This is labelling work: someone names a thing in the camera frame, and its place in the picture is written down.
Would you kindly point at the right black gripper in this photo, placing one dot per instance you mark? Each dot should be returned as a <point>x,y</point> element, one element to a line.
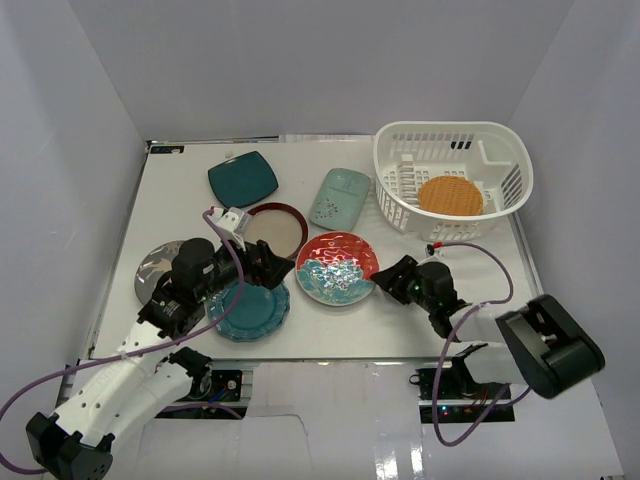
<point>388,279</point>

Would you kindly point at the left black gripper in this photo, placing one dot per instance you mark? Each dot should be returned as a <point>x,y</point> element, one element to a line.
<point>256,262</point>

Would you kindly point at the teal scalloped round plate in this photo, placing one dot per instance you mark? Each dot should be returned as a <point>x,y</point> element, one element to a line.
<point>259,312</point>

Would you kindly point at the red and teal wave plate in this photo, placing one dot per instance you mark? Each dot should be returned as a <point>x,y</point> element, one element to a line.
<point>335,268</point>

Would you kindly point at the orange woven round plate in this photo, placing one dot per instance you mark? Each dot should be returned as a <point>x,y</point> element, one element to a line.
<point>451,195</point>

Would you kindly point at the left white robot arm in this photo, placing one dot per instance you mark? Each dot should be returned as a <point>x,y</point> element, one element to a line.
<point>153,367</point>

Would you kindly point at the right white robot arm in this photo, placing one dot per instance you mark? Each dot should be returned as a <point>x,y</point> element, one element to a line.
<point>543,346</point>

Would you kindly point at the white plastic dish bin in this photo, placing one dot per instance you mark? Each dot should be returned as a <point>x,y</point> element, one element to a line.
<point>408,154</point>

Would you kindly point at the beige plate with maroon rim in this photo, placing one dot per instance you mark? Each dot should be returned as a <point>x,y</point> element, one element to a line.
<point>280,225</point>

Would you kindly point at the dark teal square plate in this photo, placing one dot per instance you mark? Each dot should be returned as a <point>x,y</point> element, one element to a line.
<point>243,180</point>

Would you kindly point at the light blue rectangular plate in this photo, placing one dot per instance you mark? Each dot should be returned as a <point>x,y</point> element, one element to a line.
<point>340,199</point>

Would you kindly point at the silver metallic round plate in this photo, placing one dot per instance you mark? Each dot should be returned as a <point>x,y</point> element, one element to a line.
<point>168,265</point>

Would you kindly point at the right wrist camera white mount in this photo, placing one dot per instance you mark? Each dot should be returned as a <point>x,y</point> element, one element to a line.
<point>434,252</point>

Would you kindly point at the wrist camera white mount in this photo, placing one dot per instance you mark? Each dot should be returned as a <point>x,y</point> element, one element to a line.
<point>232,222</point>
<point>434,252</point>

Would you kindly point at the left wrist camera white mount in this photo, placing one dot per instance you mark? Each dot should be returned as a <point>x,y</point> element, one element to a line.
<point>232,222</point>

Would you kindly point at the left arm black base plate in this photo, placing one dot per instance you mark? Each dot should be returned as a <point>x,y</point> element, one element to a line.
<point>217,386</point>

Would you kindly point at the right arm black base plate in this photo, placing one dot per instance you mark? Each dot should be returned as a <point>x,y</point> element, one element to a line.
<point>460,399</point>

